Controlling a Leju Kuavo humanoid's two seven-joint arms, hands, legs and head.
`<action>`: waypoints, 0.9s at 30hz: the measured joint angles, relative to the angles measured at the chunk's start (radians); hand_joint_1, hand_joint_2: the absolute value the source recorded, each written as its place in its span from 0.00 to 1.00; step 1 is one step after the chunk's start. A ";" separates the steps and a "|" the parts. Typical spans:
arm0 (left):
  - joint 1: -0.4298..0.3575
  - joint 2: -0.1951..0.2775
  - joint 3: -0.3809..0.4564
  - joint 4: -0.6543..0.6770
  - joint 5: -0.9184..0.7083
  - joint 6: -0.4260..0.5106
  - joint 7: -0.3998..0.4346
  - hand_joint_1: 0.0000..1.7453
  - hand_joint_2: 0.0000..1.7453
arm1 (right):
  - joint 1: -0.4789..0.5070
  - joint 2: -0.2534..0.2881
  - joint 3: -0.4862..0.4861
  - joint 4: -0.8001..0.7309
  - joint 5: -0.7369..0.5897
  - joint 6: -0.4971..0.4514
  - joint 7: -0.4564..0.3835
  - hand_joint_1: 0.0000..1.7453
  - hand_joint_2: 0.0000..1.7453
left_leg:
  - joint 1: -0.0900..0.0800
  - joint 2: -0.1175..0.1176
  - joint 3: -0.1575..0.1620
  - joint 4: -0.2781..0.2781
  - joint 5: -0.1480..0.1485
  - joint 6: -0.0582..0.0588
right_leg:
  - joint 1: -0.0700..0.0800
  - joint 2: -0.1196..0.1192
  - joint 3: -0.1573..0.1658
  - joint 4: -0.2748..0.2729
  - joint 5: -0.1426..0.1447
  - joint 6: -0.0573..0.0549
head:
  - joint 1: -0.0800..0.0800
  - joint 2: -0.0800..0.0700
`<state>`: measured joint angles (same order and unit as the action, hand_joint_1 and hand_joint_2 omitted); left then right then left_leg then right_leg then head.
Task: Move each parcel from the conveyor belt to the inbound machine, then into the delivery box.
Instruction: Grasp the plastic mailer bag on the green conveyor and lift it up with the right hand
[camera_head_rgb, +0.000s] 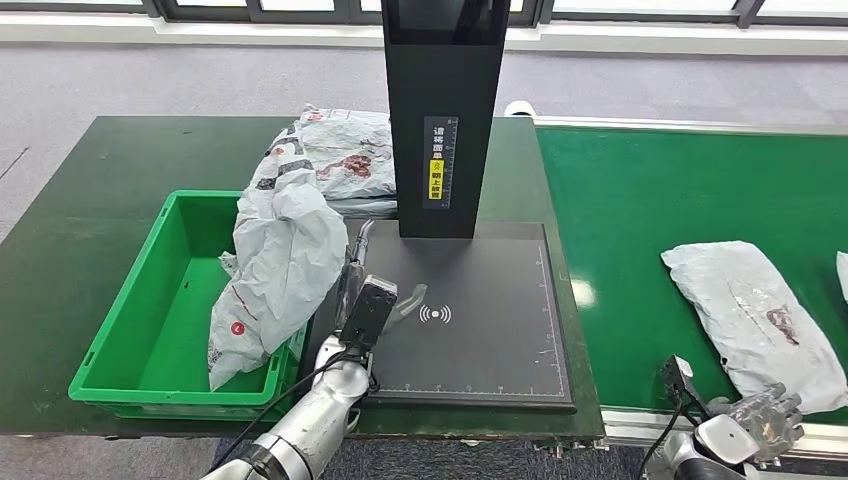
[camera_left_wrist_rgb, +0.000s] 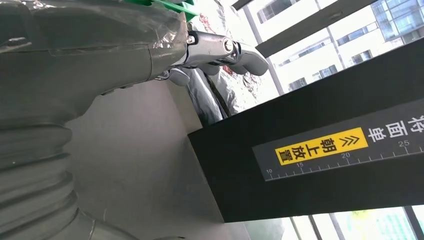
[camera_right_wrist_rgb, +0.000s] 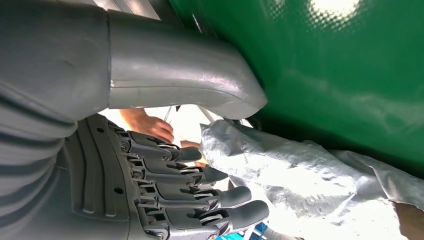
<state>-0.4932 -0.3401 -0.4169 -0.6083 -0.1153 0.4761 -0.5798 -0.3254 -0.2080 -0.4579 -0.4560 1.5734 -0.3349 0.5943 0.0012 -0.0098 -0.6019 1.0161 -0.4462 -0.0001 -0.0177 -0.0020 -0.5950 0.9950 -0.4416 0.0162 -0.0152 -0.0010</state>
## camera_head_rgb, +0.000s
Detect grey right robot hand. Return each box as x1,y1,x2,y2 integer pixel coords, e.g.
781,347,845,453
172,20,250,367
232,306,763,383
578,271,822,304
705,382,807,466

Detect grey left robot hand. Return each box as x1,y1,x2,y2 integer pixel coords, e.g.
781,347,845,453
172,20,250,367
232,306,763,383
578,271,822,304
333,219,429,333

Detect white parcel bag black letters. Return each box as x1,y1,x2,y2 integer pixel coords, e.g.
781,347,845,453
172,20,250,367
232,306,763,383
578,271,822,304
206,120,350,393

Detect dark grey parcel bag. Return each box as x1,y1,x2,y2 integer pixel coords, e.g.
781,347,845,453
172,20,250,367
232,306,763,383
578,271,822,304
327,196,401,219

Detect long white parcel bag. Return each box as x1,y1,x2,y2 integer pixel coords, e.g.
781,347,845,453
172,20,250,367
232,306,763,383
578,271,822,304
660,239,848,416

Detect grey parcel bag red print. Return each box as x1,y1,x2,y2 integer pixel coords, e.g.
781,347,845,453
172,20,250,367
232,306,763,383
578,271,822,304
296,103,399,201

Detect green conveyor belt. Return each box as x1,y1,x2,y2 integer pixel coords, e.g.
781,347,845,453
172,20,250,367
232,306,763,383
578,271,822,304
534,125,848,426

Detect ruler label with yellow patch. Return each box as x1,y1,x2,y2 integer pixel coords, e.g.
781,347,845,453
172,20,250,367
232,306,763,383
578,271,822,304
422,115,460,211

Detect green plastic crate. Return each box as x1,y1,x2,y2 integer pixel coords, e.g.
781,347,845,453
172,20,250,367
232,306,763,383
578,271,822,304
67,189,313,423

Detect black scanner column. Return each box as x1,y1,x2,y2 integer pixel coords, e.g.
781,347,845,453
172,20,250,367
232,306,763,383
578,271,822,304
380,0,512,240

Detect dark green table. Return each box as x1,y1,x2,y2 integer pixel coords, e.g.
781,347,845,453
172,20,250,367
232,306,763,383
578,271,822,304
0,115,605,441

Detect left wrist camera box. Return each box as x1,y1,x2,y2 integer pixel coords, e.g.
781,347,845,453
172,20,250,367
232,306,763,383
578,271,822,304
339,275,399,351

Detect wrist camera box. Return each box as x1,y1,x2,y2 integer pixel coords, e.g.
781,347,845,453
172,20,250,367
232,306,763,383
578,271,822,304
659,354,714,423
339,275,399,351

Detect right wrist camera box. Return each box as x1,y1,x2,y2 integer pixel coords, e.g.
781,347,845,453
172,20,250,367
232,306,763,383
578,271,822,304
659,354,714,423

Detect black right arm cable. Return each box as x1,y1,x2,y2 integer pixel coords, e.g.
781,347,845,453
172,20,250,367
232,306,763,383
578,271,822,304
638,400,685,480

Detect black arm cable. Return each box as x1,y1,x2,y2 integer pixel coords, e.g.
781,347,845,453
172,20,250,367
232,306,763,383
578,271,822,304
207,347,360,476
638,400,685,480

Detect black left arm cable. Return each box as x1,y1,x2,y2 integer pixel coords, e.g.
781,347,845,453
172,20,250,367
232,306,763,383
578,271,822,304
207,347,360,476

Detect aluminium conveyor frame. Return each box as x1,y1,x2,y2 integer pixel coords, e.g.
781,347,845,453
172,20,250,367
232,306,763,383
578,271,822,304
503,99,848,480

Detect dark scanner base plate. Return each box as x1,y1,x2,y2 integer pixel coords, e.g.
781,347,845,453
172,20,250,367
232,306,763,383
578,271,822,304
300,219,577,414

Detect dark window frame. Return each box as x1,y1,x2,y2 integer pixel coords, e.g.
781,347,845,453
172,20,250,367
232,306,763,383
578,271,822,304
0,0,848,28

